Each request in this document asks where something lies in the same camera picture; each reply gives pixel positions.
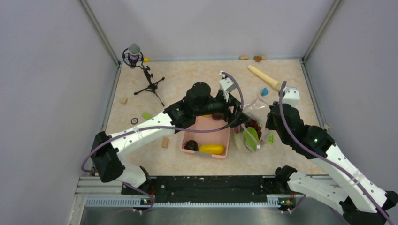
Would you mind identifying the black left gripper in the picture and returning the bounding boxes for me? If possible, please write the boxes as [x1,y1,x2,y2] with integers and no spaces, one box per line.
[195,90,251,127]

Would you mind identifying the dark maroon toy fruit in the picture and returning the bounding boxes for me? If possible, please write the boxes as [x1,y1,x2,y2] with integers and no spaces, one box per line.
[211,113,223,120]

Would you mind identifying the dark red toy grapes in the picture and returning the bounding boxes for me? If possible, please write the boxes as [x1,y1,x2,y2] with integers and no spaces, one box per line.
[246,120,262,139]

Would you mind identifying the green toy lettuce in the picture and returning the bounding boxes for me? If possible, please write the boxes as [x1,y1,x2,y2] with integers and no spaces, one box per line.
[233,133,247,150]

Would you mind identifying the pink plastic basket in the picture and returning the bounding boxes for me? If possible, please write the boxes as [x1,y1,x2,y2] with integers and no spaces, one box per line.
[181,116,231,158]

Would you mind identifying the clear zip top bag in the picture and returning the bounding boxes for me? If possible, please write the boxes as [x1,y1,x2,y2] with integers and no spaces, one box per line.
[240,97,271,152]

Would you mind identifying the green toy starfruit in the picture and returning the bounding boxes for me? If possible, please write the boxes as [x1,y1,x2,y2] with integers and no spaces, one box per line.
[243,127,259,151]

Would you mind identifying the dark purple toy fruit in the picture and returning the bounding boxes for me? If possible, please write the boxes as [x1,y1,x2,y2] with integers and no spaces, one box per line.
[184,140,199,151]

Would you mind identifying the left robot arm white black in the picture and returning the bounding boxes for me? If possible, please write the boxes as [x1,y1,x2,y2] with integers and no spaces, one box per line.
[89,78,250,183]

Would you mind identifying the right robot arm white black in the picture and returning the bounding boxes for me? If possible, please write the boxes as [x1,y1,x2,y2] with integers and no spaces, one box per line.
[266,102,398,225]

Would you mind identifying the blue toy block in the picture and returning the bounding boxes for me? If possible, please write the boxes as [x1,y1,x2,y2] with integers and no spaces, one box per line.
[260,88,269,97]

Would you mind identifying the cream toy rolling pin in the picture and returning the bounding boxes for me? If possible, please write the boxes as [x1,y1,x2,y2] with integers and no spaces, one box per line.
[247,65,282,90]

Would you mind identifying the tan wooden block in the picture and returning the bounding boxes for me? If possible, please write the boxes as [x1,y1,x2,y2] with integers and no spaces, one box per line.
[161,137,169,149]

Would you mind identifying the black microphone tripod stand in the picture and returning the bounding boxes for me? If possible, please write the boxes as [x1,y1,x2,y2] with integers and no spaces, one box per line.
[134,66,165,106]

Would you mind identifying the green rectangular block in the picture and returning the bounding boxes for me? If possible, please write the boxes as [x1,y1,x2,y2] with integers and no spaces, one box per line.
[142,112,153,120]

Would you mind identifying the light wooden cube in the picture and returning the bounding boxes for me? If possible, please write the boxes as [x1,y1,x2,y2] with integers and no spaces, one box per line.
[119,97,128,104]

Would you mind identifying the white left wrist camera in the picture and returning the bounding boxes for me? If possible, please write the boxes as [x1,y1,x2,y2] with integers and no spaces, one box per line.
[219,70,237,102]

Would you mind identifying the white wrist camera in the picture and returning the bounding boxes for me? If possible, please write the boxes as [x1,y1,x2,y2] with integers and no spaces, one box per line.
[219,70,237,102]
[282,87,300,107]

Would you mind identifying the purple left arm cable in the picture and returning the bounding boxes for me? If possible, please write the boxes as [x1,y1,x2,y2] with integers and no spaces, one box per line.
[81,71,245,213]

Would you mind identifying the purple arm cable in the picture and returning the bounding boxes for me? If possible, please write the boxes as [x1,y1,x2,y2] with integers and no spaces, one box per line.
[278,81,398,225]
[81,71,245,213]

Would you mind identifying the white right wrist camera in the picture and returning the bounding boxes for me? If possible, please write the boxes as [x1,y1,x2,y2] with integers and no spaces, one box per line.
[282,87,300,107]

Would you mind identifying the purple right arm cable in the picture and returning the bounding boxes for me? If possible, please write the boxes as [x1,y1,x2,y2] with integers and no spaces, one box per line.
[278,81,398,225]

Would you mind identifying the grey microphone with shock mount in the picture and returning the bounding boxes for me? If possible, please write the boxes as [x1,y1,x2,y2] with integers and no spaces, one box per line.
[122,43,144,69]

